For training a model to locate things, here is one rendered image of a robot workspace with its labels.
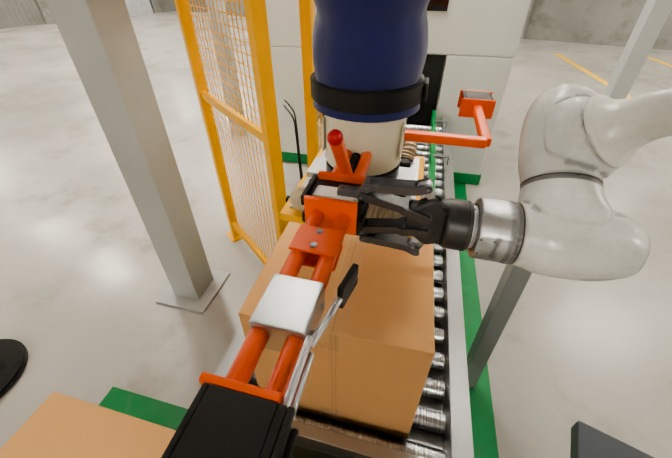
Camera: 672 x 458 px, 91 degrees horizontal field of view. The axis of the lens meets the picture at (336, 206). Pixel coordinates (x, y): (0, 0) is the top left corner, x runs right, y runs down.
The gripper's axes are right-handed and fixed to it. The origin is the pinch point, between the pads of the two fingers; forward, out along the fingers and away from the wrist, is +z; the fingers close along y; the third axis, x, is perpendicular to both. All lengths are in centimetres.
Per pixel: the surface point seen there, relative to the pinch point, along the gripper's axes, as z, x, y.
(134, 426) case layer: 50, -19, 68
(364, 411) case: -9, -4, 58
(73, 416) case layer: 68, -21, 68
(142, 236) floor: 164, 96, 124
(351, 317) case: -3.5, -0.2, 27.5
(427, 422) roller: -25, 1, 68
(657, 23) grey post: -166, 270, 0
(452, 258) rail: -33, 61, 63
